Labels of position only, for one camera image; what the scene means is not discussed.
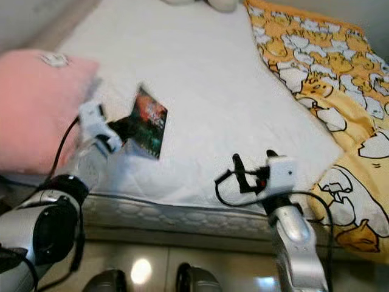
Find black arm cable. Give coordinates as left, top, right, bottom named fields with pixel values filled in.
left=55, top=116, right=83, bottom=182
left=214, top=170, right=336, bottom=274

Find grey robot leg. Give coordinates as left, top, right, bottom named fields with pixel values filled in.
left=174, top=262, right=227, bottom=292
left=81, top=269, right=129, bottom=292

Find yellow cartoon print blanket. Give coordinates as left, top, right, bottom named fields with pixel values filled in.
left=243, top=0, right=389, bottom=255

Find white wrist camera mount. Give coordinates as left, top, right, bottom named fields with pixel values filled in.
left=78, top=100, right=123, bottom=154
left=257, top=155, right=299, bottom=203

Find beige plush toy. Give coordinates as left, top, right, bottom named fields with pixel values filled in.
left=160, top=0, right=241, bottom=14

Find white quilted bed cover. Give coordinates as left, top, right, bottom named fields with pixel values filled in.
left=30, top=0, right=346, bottom=215

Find grey robot right leg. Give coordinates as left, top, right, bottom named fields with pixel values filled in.
left=174, top=262, right=227, bottom=292

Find grey robot left leg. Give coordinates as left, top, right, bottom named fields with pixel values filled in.
left=81, top=269, right=129, bottom=292

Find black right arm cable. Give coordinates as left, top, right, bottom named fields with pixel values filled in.
left=214, top=170, right=336, bottom=274

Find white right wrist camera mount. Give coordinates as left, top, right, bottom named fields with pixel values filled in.
left=257, top=155, right=299, bottom=203

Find dark red green book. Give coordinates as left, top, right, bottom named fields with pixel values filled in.
left=126, top=86, right=169, bottom=161

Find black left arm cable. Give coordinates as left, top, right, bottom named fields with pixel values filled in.
left=55, top=116, right=83, bottom=182

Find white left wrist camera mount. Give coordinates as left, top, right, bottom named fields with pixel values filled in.
left=78, top=100, right=123, bottom=154

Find pink pillow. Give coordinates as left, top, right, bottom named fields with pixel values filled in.
left=0, top=49, right=102, bottom=177

